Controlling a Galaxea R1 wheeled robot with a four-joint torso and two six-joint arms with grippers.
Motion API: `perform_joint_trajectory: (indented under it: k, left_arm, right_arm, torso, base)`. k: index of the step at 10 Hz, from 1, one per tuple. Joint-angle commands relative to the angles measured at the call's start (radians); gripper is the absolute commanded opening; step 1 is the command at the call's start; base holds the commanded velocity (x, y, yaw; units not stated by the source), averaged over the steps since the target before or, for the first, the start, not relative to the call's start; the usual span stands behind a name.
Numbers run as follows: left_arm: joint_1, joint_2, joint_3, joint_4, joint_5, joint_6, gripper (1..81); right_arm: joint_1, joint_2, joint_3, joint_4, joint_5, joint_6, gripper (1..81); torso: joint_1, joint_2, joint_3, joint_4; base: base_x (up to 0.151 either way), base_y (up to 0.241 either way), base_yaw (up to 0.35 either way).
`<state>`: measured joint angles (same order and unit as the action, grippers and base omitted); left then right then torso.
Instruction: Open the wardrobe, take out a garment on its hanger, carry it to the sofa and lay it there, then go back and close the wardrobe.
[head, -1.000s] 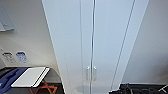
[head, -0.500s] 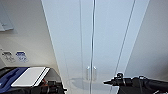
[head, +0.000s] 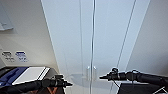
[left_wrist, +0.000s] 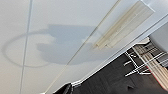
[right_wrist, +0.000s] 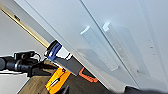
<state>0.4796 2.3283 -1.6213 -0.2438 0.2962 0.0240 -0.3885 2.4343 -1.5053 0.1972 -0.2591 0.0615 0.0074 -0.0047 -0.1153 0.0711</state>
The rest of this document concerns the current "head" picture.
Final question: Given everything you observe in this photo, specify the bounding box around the white door handle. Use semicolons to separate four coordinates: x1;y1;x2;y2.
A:
86;65;91;81
93;65;98;81

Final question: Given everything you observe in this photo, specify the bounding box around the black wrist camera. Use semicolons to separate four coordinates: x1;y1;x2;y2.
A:
111;67;120;74
54;74;65;81

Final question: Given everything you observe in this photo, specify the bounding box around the wall socket plate grey label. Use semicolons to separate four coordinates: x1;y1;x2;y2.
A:
1;50;16;64

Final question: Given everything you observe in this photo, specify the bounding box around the white wardrobe door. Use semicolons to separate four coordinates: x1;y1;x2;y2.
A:
93;0;138;94
40;0;94;94

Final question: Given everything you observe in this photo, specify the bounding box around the wall socket plate blue label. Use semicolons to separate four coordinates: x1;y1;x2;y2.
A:
14;50;29;64

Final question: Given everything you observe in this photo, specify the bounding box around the white wall-mounted box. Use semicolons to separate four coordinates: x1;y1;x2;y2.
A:
0;3;15;32

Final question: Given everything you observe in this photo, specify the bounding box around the white wardrobe body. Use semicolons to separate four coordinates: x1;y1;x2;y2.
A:
40;0;153;94

